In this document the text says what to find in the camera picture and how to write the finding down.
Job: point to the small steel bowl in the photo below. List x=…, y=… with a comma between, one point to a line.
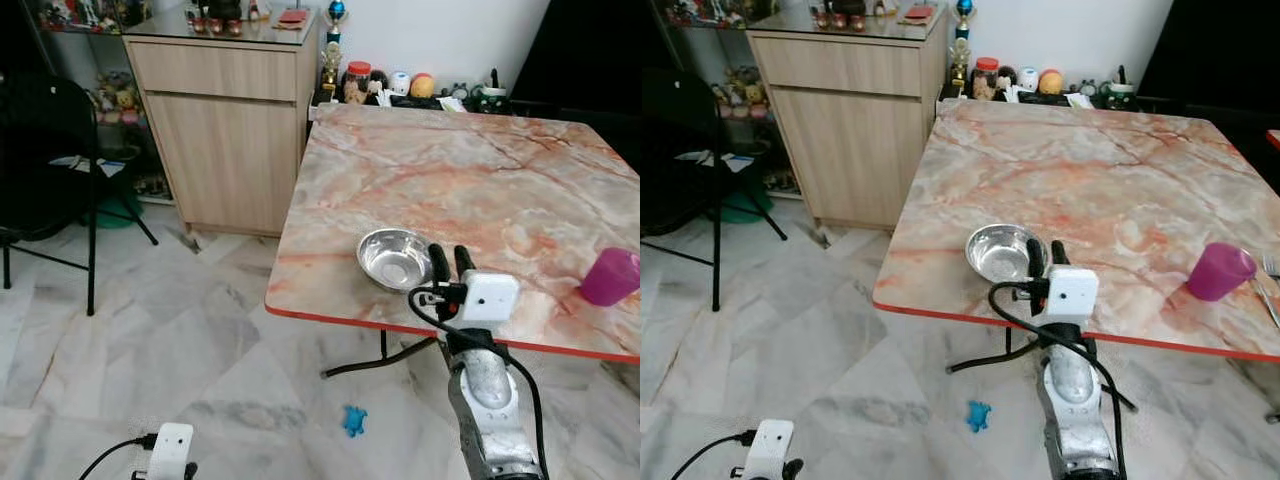
x=393, y=262
x=1000, y=255

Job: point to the purple plastic cup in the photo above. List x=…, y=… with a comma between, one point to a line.
x=1220, y=272
x=610, y=278

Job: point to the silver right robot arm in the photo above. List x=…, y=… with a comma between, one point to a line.
x=490, y=400
x=1075, y=395

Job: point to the blue turtle toy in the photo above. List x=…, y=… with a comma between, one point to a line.
x=354, y=421
x=978, y=416

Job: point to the white paper packet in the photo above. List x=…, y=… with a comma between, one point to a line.
x=451, y=104
x=1079, y=100

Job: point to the green mug with utensils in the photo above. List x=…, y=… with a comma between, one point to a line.
x=490, y=97
x=1119, y=95

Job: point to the small green frog figure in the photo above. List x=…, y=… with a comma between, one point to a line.
x=1087, y=88
x=457, y=92

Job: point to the orange yellow round figure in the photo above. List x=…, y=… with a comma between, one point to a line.
x=422, y=86
x=1050, y=82

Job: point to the white round figure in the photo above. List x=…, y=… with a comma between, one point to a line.
x=1028, y=80
x=400, y=83

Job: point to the black mouse figure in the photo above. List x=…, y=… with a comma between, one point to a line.
x=379, y=82
x=1008, y=78

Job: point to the red lid snack jar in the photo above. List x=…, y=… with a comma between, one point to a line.
x=986, y=83
x=357, y=88

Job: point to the steel spoon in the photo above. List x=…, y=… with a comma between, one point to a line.
x=1266, y=302

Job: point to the steel fork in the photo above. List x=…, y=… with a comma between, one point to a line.
x=1272, y=265

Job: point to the gold trophy blue top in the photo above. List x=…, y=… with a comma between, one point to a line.
x=962, y=55
x=332, y=60

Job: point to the light wooden cabinet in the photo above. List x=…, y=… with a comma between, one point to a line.
x=850, y=145
x=225, y=150

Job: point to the black folding chair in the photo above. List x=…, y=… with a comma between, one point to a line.
x=45, y=130
x=680, y=125

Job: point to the green plastic basin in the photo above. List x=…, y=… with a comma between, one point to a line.
x=748, y=208
x=118, y=212

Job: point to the flat red box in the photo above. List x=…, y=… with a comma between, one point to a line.
x=292, y=17
x=918, y=13

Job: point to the red ornament set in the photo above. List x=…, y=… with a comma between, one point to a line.
x=215, y=22
x=840, y=18

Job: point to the shelf with plush toys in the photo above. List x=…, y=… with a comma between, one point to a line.
x=120, y=100
x=745, y=90

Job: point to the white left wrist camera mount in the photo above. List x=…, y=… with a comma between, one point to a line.
x=172, y=448
x=769, y=445

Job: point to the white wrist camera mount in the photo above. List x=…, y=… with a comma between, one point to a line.
x=769, y=445
x=490, y=296
x=172, y=448
x=1072, y=292

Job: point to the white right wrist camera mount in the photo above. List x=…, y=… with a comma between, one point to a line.
x=1072, y=292
x=490, y=296

